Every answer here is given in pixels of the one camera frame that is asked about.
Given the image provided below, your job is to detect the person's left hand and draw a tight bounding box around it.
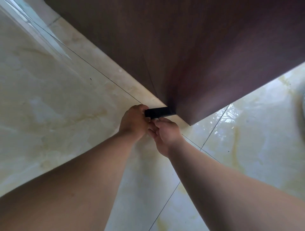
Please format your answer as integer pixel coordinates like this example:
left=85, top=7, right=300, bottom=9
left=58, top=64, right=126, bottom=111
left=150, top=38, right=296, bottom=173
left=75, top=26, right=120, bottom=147
left=118, top=104, right=151, bottom=141

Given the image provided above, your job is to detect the person's right hand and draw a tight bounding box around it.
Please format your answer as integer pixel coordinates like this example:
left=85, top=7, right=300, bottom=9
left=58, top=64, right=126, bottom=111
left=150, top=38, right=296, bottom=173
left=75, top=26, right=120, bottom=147
left=147, top=117, right=186, bottom=158

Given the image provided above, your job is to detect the black door stopper wedge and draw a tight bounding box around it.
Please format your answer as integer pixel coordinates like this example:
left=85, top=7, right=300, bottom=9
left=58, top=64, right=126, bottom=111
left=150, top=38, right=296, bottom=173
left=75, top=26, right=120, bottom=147
left=144, top=107, right=177, bottom=119

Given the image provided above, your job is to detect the person's left forearm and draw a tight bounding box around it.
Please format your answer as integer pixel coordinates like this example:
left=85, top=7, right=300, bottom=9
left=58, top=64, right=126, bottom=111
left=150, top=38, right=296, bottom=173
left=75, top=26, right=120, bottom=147
left=0, top=131, right=143, bottom=231

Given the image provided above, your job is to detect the person's right forearm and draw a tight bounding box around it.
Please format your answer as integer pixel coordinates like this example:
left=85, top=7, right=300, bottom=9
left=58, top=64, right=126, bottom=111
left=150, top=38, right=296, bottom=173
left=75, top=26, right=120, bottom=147
left=168, top=141, right=305, bottom=231

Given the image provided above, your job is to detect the dark brown wooden door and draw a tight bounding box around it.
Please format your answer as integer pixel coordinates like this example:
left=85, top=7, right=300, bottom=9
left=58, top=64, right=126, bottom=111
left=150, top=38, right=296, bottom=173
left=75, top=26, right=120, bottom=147
left=44, top=0, right=305, bottom=126

